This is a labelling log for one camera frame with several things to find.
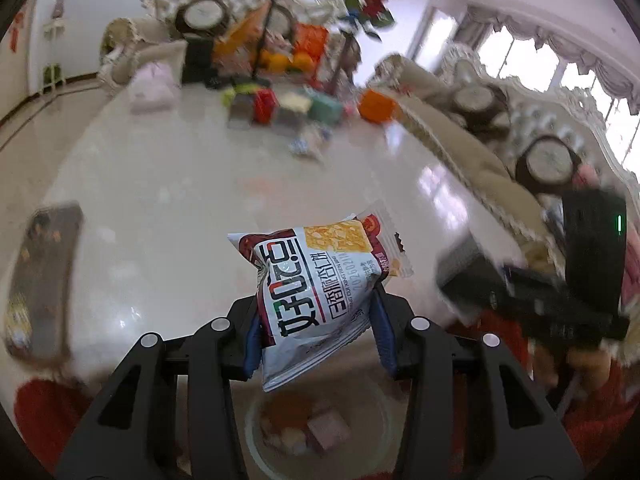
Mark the clear bowl with snacks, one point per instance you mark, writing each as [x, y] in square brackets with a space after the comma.
[325, 460]

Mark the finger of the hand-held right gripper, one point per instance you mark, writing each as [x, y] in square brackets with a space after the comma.
[470, 275]

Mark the purple vase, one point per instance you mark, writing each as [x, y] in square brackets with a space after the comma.
[59, 7]

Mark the white corner stand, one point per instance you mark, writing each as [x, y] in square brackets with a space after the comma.
[55, 45]

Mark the crumpled white wrapper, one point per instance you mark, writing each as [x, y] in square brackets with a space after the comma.
[309, 144]

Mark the white box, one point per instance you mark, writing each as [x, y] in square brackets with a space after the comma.
[294, 107]

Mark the ornate tufted sofa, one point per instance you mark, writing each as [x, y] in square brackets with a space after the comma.
[550, 115]

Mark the red orange gift box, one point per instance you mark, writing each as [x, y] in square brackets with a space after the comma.
[311, 42]

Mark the beige fringed sofa cover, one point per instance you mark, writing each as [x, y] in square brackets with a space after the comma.
[450, 150]

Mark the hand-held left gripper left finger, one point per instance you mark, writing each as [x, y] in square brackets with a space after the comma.
[251, 355]

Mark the grey box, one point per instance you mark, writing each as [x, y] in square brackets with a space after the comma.
[240, 110]

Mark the glass vase with red roses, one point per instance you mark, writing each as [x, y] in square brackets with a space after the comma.
[367, 15]

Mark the grey curtain valance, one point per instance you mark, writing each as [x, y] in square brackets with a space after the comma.
[550, 45]

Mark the black speaker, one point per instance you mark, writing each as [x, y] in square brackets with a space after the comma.
[197, 65]

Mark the green cardboard box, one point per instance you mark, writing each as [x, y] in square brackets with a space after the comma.
[325, 109]

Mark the brown round-pattern cushion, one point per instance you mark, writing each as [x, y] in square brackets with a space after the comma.
[547, 165]
[277, 24]
[475, 105]
[202, 17]

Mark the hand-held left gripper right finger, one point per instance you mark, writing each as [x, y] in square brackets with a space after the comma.
[385, 340]

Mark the bowl of oranges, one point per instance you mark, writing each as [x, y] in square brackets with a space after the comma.
[285, 61]

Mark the pink cardboard box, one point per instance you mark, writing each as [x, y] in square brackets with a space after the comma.
[327, 432]

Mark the person's right hand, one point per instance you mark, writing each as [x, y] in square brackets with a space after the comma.
[590, 366]

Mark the person's left leg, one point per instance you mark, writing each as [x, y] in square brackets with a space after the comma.
[47, 425]

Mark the pink folded blanket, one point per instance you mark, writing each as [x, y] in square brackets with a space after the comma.
[590, 176]

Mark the black tripod stand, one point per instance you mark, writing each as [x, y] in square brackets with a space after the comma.
[265, 35]

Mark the red knot ornament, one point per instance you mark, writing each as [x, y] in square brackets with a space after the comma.
[17, 30]

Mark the ornate white coffee table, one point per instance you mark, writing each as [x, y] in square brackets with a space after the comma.
[175, 185]

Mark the white snack packet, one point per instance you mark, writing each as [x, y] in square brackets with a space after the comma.
[310, 300]

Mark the red fluffy rug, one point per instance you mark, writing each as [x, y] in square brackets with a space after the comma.
[600, 425]

